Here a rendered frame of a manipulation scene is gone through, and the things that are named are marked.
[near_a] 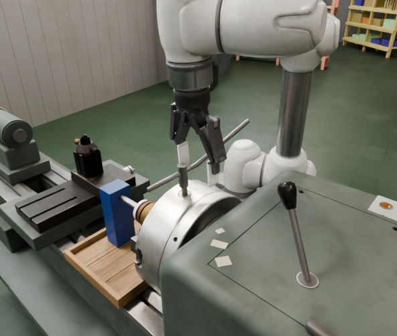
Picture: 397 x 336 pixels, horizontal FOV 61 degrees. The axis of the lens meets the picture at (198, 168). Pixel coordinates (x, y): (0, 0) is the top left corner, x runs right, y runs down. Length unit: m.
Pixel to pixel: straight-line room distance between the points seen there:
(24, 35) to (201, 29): 4.28
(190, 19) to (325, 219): 0.48
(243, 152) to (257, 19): 0.93
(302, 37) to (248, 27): 0.09
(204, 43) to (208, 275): 0.40
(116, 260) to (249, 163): 0.67
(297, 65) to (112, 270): 0.88
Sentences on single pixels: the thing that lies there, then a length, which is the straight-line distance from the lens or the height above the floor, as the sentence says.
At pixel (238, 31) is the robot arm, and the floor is 1.62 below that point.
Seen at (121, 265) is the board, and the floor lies 0.89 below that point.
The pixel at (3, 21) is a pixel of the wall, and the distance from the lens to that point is 4.69.
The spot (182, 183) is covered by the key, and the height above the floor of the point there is 1.28.
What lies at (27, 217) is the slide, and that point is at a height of 0.96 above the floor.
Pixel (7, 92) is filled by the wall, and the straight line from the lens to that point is 4.73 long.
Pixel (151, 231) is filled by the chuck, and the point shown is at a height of 1.18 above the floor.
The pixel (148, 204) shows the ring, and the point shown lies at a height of 1.11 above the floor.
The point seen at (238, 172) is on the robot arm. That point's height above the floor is 0.97.
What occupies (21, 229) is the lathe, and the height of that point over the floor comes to 0.92.
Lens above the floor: 1.69
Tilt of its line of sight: 29 degrees down
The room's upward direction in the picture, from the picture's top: straight up
